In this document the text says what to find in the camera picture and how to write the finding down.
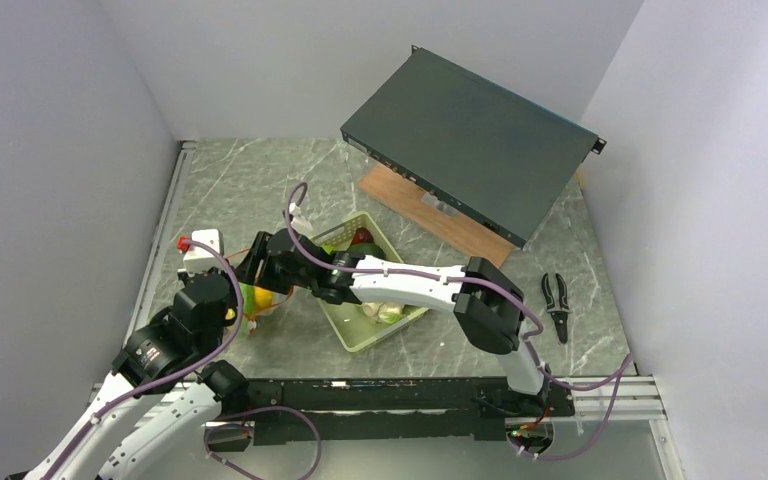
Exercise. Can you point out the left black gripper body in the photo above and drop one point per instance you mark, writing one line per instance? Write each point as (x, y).
(233, 295)

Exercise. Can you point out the clear orange zip bag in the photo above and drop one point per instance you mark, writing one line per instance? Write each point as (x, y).
(260, 316)

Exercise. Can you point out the dark red fruit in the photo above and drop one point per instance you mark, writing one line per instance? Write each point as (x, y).
(362, 236)

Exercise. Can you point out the dark green avocado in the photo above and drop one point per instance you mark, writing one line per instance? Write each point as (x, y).
(368, 248)

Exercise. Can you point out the light green pepper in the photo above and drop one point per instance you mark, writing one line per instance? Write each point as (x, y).
(249, 299)

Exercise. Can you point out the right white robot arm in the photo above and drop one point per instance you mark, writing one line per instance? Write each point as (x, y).
(488, 307)

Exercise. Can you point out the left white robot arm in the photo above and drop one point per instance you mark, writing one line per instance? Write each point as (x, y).
(165, 381)

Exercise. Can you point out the green plastic basket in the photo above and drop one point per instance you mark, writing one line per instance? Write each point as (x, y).
(355, 331)

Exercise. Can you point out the white cauliflower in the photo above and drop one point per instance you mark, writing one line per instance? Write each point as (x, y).
(383, 312)

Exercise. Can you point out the brown wooden board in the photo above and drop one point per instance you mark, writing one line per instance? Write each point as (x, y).
(440, 219)

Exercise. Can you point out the black pliers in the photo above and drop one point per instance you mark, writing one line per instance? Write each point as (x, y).
(557, 304)

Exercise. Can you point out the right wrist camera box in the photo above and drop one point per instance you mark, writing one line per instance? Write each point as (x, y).
(301, 225)

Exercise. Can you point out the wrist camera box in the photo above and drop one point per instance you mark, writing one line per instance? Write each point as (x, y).
(195, 258)
(301, 225)

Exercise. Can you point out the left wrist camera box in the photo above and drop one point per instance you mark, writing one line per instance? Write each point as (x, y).
(195, 258)

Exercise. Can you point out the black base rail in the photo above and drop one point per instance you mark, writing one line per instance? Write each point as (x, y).
(277, 411)

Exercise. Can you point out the black network switch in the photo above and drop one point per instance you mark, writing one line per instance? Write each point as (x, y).
(497, 157)

